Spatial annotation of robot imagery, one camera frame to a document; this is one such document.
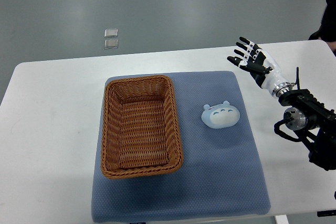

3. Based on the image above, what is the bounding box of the white table leg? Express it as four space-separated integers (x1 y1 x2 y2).
274 215 289 224

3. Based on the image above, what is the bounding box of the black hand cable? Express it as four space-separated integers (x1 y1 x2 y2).
290 67 301 91

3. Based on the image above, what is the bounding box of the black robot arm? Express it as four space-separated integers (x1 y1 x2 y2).
274 89 335 171

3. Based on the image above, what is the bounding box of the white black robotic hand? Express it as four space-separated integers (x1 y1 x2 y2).
227 37 293 98

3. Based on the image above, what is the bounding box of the person in black clothing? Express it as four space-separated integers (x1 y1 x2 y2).
309 0 335 55

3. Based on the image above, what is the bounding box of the brown wicker basket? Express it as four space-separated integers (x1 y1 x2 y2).
100 75 183 179

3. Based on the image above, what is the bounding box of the blue quilted mat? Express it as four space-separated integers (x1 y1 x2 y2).
91 71 270 222

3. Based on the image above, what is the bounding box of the blue white plush toy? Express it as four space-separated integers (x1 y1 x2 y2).
201 101 240 129

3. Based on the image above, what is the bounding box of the upper metal floor plate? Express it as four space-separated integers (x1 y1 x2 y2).
104 28 118 38

